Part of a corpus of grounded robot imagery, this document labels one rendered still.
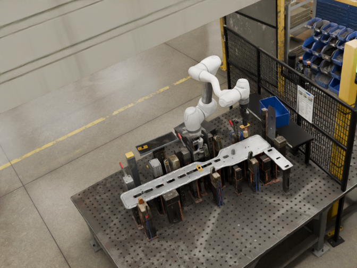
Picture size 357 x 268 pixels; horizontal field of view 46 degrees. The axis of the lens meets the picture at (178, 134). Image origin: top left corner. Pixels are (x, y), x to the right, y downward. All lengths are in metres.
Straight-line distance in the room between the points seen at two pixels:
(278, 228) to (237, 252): 0.40
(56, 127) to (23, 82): 5.97
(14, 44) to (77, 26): 0.06
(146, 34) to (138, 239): 3.20
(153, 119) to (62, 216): 1.92
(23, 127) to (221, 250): 4.10
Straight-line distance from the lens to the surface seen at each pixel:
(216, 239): 3.52
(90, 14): 0.45
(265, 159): 3.72
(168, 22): 0.50
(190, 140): 3.70
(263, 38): 5.93
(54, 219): 5.05
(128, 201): 3.51
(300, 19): 5.98
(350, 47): 3.22
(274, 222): 3.61
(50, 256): 4.74
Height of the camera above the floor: 3.50
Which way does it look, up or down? 38 degrees down
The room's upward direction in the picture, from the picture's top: 10 degrees counter-clockwise
